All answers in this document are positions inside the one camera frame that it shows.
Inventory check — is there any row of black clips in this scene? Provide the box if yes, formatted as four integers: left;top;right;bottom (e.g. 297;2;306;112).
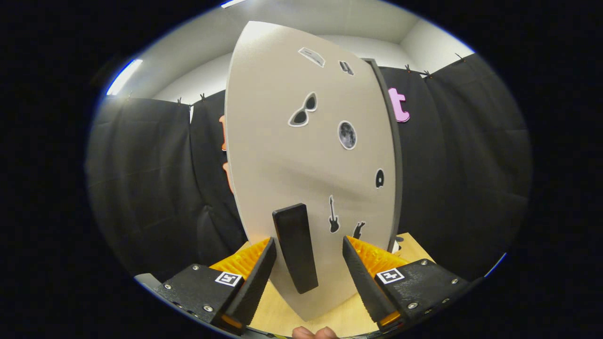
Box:
127;53;464;105

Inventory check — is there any long ceiling light tube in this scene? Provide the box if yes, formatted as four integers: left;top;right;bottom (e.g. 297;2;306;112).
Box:
106;58;143;96

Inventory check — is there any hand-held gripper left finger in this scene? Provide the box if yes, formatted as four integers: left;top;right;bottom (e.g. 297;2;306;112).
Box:
153;237;277;336

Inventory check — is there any black door handle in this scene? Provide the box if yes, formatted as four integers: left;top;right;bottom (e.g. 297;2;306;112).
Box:
272;203;319;294

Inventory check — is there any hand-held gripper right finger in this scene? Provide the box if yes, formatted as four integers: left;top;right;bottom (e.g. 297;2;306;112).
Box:
342;235;472;332

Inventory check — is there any dark grey shoe cabinet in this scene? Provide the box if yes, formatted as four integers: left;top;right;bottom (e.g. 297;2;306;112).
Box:
363;58;404;252

